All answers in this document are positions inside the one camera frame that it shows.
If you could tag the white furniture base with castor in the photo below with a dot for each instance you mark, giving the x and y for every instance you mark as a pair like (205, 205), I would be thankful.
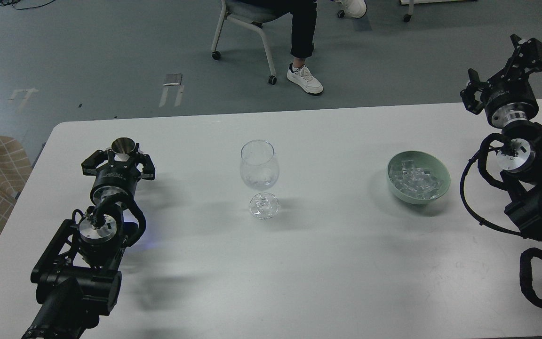
(412, 4)

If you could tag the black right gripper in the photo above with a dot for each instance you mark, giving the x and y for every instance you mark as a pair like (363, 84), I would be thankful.
(511, 98)

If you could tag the grey tape piece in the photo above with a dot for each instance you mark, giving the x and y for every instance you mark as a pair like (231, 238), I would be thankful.
(173, 79)

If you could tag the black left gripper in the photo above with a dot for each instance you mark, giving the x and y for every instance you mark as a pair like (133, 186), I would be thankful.
(118, 179)

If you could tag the grey chair with castors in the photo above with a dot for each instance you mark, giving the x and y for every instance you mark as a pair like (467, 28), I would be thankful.
(251, 18)

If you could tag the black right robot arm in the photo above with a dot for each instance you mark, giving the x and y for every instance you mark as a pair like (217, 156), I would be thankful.
(511, 160)

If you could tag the seated person in black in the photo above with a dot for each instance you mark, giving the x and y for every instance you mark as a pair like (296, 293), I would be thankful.
(304, 16)

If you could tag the clear ice cubes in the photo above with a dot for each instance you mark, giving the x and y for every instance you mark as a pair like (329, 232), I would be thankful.
(413, 181)

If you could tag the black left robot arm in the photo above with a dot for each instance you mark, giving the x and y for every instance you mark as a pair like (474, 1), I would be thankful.
(77, 277)

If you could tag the green bowl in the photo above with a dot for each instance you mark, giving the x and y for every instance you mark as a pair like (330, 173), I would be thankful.
(425, 160)

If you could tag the clear wine glass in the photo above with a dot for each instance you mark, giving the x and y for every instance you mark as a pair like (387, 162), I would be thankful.
(259, 170)

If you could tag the steel jigger measuring cup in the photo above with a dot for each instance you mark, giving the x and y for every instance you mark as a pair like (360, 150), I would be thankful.
(125, 150)

